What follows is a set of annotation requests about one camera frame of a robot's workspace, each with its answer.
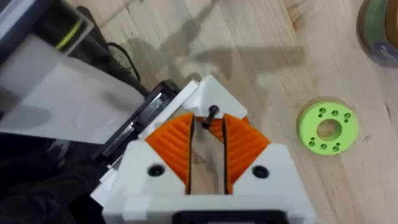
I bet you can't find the green tape roll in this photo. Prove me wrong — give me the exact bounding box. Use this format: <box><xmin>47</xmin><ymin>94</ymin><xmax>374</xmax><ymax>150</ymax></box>
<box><xmin>356</xmin><ymin>0</ymin><xmax>398</xmax><ymax>68</ymax></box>

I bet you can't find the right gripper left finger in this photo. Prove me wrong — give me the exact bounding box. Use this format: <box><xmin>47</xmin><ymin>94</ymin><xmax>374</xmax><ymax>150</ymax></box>
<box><xmin>107</xmin><ymin>113</ymin><xmax>195</xmax><ymax>200</ymax></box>

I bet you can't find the green disc with holes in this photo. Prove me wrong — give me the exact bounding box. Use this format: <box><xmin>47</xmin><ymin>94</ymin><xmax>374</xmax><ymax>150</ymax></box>
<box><xmin>297</xmin><ymin>100</ymin><xmax>360</xmax><ymax>156</ymax></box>

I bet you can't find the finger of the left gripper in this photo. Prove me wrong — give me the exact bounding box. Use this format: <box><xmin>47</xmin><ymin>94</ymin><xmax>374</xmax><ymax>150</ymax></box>
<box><xmin>182</xmin><ymin>74</ymin><xmax>250</xmax><ymax>142</ymax></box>

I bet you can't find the black cable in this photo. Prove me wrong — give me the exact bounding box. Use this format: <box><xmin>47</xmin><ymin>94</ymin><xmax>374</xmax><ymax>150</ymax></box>
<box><xmin>106</xmin><ymin>41</ymin><xmax>150</xmax><ymax>96</ymax></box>

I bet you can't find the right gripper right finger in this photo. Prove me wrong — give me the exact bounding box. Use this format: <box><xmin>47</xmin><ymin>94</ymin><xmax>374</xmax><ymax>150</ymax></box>
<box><xmin>221</xmin><ymin>113</ymin><xmax>308</xmax><ymax>197</ymax></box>

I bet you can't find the black screw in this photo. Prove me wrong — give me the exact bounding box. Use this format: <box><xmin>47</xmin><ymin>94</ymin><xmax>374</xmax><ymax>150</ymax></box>
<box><xmin>201</xmin><ymin>105</ymin><xmax>220</xmax><ymax>130</ymax></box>

